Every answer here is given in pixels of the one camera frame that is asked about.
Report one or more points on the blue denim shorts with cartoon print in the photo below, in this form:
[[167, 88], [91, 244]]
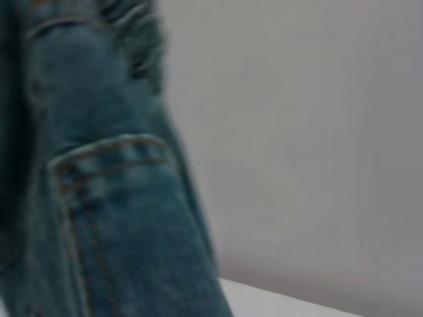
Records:
[[115, 198]]

